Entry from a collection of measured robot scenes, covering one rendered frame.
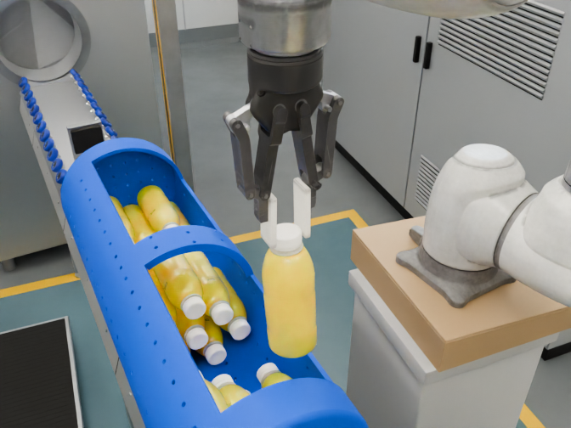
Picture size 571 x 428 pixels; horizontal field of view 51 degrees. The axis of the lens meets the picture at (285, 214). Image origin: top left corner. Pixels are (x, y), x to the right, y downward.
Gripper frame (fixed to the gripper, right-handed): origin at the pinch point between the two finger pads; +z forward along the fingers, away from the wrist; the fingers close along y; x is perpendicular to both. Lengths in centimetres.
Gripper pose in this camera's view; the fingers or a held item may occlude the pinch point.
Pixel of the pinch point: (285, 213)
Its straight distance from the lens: 70.0
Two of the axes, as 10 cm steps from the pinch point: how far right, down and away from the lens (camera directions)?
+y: -8.9, 2.6, -3.8
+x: 4.6, 5.0, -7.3
